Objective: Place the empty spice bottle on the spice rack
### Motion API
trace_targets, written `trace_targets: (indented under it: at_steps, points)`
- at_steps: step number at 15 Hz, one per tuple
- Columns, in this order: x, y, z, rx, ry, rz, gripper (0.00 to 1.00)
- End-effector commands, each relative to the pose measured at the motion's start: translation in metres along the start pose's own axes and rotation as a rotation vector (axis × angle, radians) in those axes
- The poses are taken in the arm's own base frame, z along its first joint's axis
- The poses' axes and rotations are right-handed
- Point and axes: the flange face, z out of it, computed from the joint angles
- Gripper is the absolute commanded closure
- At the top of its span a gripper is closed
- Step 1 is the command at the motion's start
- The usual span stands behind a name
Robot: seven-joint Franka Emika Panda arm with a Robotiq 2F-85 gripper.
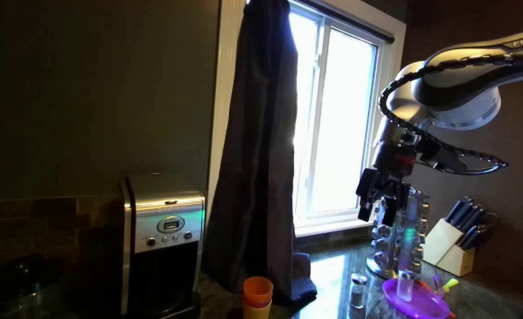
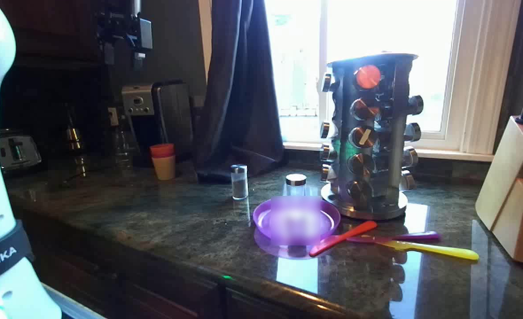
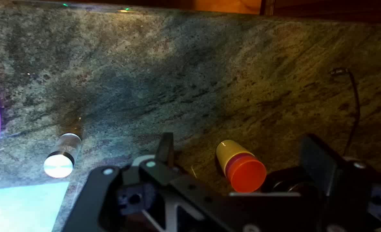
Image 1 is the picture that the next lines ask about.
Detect purple plastic plate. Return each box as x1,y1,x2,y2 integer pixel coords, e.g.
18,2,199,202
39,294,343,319
382,276,453,319

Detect glass shaker with silver cap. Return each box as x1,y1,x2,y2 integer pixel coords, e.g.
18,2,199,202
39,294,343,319
348,271,371,310

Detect light wooden knife block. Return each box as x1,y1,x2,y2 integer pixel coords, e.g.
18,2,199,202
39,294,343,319
422,218,479,278

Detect black handled kitchen scissors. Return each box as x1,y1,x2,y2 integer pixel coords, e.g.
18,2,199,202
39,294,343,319
479,211,500,236

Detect orange plastic cup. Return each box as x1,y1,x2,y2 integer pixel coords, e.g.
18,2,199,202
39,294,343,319
242,275,275,308

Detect white framed window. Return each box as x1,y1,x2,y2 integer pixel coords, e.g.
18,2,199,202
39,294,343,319
286,0,408,237

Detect dark round vessel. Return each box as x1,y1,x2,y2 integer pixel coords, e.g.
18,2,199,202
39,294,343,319
0,253,68,319

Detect yellow plastic spoon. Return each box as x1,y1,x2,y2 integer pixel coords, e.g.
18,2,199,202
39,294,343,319
440,276,461,296

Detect red plastic spoon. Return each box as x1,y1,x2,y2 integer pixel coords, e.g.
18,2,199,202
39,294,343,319
417,276,445,298

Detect dark fabric curtain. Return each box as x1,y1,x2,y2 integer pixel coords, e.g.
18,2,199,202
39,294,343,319
204,0,320,310

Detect yellow plastic cup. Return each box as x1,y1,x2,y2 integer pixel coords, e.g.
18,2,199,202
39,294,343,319
242,299,274,319

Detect steel revolving spice rack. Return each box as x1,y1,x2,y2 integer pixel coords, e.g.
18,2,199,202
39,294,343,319
367,188,435,280

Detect steel and black coffee maker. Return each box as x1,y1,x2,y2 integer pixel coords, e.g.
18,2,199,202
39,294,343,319
119,172,208,319

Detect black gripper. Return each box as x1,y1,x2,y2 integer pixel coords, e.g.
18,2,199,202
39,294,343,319
355,167,415,227

